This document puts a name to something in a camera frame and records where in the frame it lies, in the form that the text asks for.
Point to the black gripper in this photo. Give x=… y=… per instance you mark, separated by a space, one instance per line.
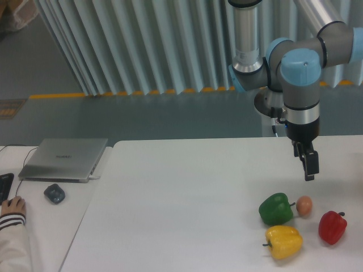
x=300 y=134

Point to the red bell pepper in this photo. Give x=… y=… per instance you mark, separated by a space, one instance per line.
x=332 y=226

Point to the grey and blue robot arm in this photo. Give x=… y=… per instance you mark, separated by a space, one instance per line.
x=289 y=73

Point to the white striped sleeve forearm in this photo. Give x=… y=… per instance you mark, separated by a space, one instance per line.
x=15 y=247

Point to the person's hand on mouse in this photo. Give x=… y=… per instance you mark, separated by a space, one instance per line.
x=13 y=212

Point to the brown egg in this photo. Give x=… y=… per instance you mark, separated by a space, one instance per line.
x=304 y=205

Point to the green bell pepper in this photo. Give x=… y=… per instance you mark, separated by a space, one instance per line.
x=276 y=210

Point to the yellow bell pepper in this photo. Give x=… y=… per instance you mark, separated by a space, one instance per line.
x=283 y=241

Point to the white corrugated folding screen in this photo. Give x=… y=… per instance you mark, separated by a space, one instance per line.
x=144 y=46

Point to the silver closed laptop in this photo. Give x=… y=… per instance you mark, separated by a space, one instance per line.
x=64 y=160

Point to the black keyboard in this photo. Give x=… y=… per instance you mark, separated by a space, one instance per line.
x=5 y=185

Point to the cardboard box with plastic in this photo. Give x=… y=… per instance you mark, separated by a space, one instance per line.
x=16 y=15

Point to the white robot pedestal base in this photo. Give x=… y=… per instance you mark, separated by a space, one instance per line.
x=269 y=119

